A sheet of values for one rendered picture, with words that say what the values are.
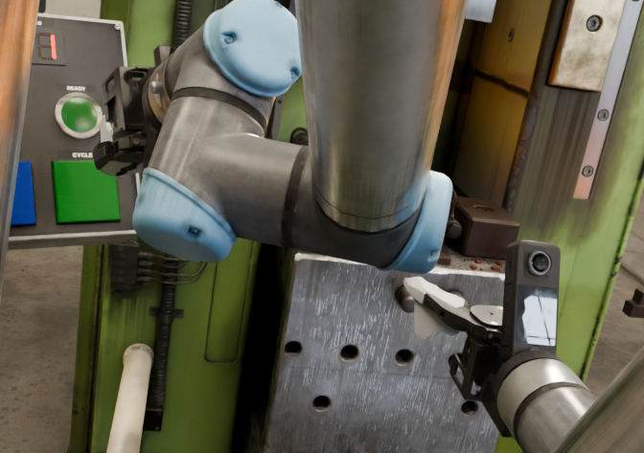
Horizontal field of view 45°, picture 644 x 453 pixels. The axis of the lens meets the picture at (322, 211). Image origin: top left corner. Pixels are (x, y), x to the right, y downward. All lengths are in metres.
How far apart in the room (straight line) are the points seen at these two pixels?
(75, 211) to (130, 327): 0.45
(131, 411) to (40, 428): 1.11
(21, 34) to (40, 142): 0.73
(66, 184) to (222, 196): 0.45
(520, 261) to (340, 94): 0.41
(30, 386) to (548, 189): 1.67
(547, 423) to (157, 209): 0.34
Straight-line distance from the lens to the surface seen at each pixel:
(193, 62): 0.58
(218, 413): 1.45
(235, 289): 1.34
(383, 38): 0.31
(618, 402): 0.45
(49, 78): 1.00
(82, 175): 0.97
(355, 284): 1.13
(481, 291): 1.19
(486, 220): 1.22
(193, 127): 0.55
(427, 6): 0.30
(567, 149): 1.39
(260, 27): 0.57
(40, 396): 2.45
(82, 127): 0.99
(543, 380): 0.68
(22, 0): 0.25
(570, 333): 1.54
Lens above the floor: 1.31
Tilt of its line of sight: 17 degrees down
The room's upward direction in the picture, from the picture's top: 10 degrees clockwise
